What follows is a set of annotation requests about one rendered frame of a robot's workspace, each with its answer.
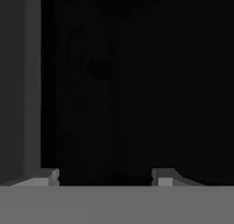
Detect grey cupboard panel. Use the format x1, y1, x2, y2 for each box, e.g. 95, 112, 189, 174
0, 0, 42, 186

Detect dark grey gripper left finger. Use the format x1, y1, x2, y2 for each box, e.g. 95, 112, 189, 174
0, 167, 60, 187

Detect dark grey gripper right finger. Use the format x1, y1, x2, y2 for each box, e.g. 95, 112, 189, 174
151, 167, 208, 187

